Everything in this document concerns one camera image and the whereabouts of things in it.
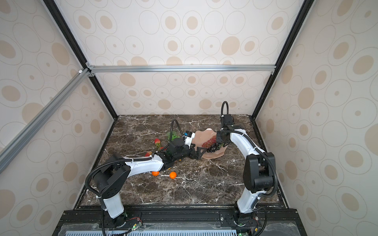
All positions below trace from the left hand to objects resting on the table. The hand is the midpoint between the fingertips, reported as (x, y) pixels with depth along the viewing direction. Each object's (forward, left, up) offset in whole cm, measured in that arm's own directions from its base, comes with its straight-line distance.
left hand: (205, 147), depth 82 cm
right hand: (+11, -12, -6) cm, 17 cm away
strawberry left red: (+4, +37, -16) cm, 41 cm away
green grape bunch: (+18, +20, -14) cm, 30 cm away
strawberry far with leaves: (+14, +32, -16) cm, 38 cm away
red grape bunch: (+12, -5, -14) cm, 19 cm away
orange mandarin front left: (-10, +29, -15) cm, 34 cm away
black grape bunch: (+8, -7, -14) cm, 17 cm away
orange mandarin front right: (-10, +19, -15) cm, 26 cm away
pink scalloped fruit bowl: (+17, 0, -14) cm, 23 cm away
